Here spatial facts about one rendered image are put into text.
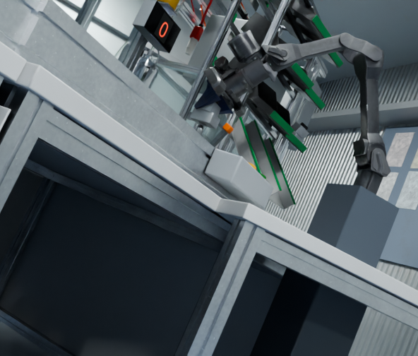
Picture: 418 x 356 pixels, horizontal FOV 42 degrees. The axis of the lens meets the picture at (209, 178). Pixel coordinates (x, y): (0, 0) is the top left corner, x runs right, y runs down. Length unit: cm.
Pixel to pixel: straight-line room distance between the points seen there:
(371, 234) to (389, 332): 255
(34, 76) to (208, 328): 55
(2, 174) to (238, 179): 58
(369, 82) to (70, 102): 98
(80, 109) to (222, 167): 48
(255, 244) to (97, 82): 41
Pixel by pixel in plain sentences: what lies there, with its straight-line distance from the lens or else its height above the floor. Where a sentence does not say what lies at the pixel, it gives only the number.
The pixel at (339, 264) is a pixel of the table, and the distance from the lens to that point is 110.
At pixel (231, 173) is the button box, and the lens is 113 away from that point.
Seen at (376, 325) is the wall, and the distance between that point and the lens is 405.
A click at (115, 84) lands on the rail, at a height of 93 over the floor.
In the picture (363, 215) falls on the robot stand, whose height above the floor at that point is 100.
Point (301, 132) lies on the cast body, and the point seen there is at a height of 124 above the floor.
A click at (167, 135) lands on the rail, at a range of 102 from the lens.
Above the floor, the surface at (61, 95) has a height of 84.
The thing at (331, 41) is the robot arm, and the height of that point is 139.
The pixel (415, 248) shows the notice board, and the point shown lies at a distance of 402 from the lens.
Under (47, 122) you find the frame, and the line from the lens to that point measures 73.
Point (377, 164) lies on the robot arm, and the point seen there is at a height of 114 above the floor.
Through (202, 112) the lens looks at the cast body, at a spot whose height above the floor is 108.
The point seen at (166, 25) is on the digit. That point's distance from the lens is 140.
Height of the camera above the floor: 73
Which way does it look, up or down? 8 degrees up
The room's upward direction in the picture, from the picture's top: 24 degrees clockwise
